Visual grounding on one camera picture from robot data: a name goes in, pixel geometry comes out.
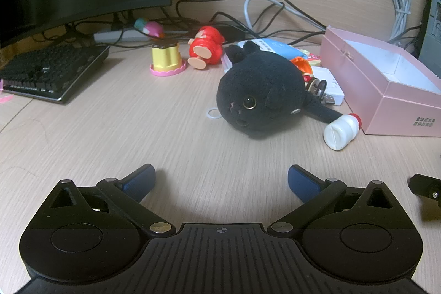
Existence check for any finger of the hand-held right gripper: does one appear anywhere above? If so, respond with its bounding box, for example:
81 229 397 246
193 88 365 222
408 173 441 209

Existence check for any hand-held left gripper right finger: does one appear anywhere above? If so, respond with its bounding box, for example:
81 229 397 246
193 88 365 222
267 164 404 238

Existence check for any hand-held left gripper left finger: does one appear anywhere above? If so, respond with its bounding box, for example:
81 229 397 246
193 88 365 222
39 163 176 238

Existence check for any white toy bottle red cap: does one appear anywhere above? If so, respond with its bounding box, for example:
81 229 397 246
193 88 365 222
323 112 362 152

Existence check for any small keychain figure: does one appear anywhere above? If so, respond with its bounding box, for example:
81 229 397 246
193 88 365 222
302 72 328 99

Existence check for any white charger hub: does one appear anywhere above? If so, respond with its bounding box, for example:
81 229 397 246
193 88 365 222
310 66 345 107

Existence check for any black cat plush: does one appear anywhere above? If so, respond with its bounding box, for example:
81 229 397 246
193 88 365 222
215 41 343 140

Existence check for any orange toy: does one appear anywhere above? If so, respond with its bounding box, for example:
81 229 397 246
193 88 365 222
290 56 312 75

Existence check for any pink cardboard box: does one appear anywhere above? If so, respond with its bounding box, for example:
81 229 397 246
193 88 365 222
320 26 441 136

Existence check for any yellow pudding toy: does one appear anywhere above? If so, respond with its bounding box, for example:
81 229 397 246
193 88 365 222
149 41 187 77

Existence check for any blue tissue packet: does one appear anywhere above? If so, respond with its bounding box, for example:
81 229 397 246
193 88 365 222
224 38 304 69

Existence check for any red toy figure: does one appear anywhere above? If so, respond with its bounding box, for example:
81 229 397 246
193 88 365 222
188 26 226 70

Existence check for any pink ice cream toy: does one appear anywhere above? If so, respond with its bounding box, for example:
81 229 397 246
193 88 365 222
134 18 165 39

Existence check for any wooden desktop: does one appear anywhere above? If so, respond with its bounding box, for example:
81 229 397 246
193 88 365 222
0 23 441 294

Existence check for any black keyboard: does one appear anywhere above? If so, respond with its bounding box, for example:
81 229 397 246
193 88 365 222
0 43 110 104

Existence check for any white power strip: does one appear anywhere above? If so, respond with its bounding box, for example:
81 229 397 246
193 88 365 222
94 26 166 42

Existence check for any pink flat object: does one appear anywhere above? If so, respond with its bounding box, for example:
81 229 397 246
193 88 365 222
0 79 14 105

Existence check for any black power adapter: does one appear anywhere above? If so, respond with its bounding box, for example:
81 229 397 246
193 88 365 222
214 22 250 44

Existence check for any white looped cable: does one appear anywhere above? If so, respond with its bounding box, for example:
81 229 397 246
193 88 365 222
244 0 326 32

